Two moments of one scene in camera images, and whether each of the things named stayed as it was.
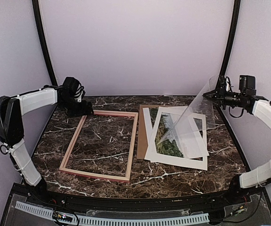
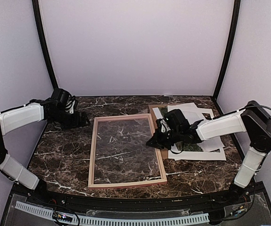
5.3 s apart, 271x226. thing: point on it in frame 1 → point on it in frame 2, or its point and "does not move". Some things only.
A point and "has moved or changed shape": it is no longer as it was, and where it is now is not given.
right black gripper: x=220 y=95 → x=156 y=141
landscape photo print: x=174 y=133 has moved or changed shape
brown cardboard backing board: x=142 y=144 → x=165 y=152
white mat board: x=151 y=154 → x=213 y=149
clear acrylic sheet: x=195 y=130 → x=122 y=155
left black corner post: x=39 y=24 does not move
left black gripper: x=83 y=111 → x=76 y=123
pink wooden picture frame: x=97 y=113 → x=91 y=184
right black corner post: x=237 y=6 does not move
